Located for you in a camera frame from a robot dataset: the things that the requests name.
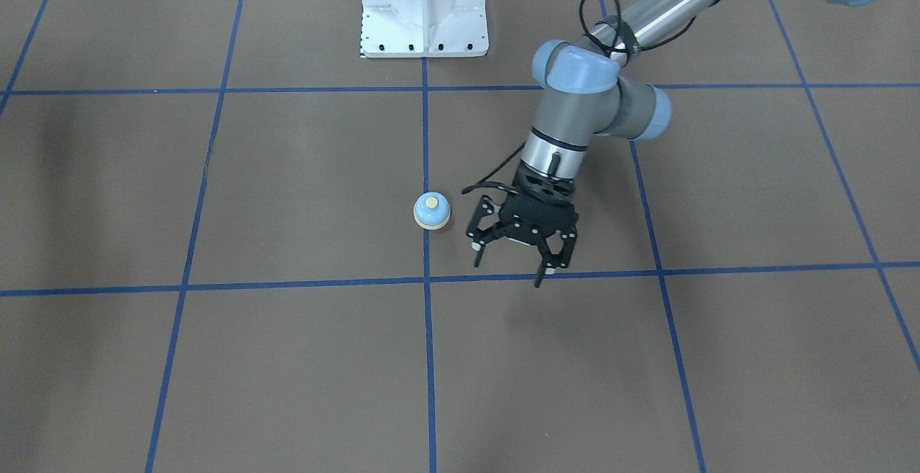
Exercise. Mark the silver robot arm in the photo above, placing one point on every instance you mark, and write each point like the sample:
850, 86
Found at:
587, 93

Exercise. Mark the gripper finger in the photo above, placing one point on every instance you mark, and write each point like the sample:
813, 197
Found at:
488, 223
551, 260

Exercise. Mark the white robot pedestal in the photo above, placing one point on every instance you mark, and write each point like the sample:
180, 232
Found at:
424, 29

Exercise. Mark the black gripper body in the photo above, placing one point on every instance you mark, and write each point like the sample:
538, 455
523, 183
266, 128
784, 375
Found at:
535, 223

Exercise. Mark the blue desk bell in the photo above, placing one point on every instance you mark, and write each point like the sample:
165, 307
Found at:
431, 211

